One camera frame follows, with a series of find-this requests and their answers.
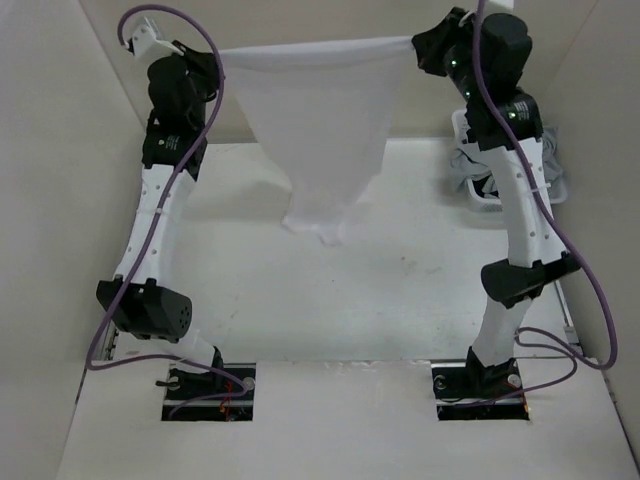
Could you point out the grey tank top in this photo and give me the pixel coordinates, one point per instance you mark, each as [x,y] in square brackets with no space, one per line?
[552,160]

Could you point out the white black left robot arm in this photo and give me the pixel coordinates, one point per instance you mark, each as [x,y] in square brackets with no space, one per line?
[138,300]

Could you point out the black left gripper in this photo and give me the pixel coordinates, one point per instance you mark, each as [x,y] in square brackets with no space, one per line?
[205,63]

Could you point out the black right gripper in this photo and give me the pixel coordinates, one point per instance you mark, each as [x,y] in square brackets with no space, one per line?
[429,44]

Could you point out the metal table edge rail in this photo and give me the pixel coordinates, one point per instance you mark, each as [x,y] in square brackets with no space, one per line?
[107,343]

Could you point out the white plastic laundry basket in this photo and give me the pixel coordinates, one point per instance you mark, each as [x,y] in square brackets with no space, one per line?
[475,190]

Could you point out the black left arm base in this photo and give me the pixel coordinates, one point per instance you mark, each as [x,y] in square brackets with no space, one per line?
[205,397]

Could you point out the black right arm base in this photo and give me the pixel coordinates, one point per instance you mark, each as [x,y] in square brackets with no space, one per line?
[468,391]

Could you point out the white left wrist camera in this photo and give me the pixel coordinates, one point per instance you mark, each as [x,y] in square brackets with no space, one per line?
[147,44]

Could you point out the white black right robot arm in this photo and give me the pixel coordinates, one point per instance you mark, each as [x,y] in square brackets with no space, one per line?
[485,58]

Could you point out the white tank top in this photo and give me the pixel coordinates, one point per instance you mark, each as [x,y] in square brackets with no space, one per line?
[322,112]

